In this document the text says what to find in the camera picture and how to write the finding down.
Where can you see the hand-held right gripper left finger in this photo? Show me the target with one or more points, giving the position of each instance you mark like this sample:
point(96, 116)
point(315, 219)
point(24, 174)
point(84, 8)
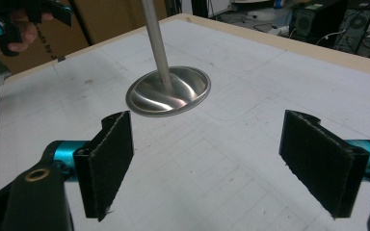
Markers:
point(106, 166)

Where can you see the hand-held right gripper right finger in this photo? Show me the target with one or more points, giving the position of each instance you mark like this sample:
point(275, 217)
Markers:
point(321, 163)

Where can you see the printed cardboard box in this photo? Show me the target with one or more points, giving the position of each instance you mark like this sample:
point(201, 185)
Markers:
point(54, 41)

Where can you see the black tape piece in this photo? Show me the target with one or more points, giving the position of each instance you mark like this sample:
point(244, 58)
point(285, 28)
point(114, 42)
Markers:
point(61, 58)

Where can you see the plain cardboard box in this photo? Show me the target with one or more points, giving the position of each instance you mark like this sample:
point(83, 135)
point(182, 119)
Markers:
point(122, 16)

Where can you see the metal stand with round base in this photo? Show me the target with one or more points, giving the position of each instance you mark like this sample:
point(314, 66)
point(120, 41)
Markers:
point(168, 93)

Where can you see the black computer tower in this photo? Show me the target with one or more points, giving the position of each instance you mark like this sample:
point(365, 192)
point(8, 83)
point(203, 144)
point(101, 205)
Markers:
point(358, 29)
point(318, 22)

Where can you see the white round object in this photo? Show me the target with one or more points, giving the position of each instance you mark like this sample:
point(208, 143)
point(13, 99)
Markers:
point(261, 14)

